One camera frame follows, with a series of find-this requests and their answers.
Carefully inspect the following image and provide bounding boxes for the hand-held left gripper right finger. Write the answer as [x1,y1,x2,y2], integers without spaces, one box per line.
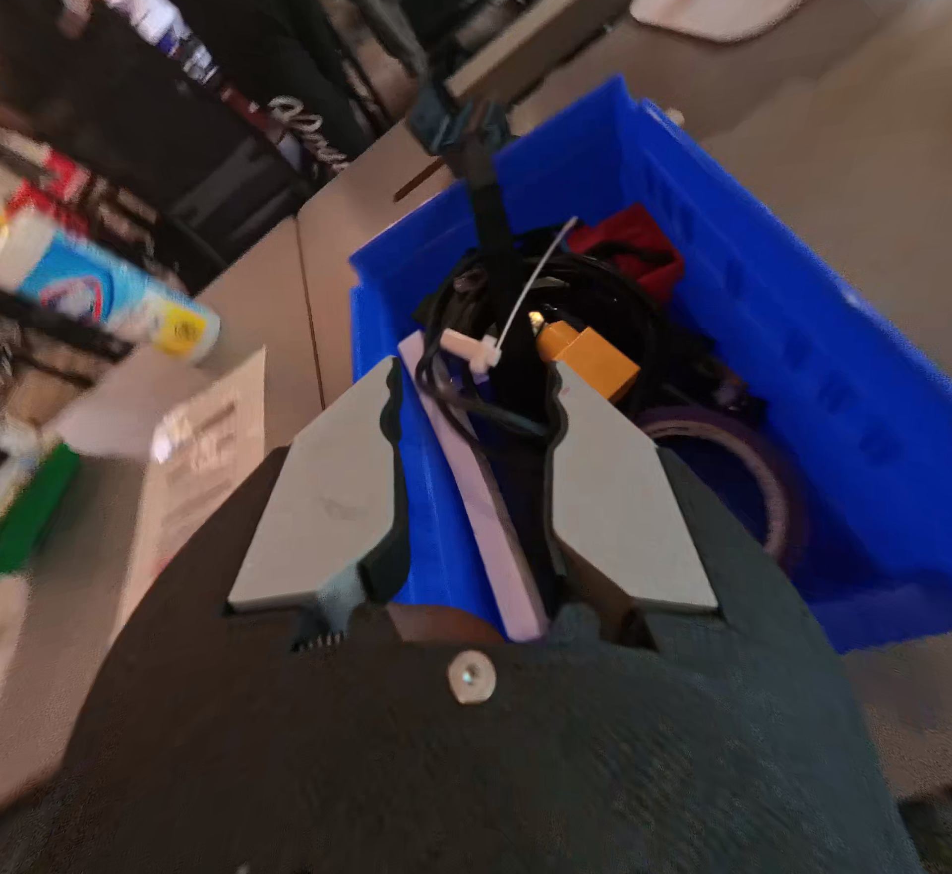
[543,359,720,613]

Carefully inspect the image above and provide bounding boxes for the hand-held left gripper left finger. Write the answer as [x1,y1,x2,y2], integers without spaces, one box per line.
[225,355,412,626]

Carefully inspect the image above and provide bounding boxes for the yellow plastic block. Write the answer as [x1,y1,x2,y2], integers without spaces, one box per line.
[530,309,642,403]

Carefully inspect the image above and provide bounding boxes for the black cable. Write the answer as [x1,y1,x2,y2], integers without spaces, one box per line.
[413,249,715,444]

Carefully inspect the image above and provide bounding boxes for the blue plastic bin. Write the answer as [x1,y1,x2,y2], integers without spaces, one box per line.
[348,74,952,655]

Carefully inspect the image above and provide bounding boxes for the black strap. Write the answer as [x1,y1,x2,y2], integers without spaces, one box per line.
[405,82,516,399]

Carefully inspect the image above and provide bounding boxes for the green flat object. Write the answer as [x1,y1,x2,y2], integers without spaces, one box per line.
[0,443,83,578]

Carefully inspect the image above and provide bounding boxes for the purple tape roll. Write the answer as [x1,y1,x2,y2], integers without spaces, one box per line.
[636,406,808,570]

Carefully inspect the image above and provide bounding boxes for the printed paper sheet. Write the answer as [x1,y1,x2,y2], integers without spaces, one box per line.
[56,346,269,626]

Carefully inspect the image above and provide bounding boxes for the white zip tie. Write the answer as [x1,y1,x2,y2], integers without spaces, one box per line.
[442,216,580,373]

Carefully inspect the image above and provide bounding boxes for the red plastic part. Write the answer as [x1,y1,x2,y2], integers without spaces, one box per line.
[567,203,685,302]

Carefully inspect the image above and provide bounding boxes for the disinfecting wipes canister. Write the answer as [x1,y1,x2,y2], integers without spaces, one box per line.
[0,208,222,363]

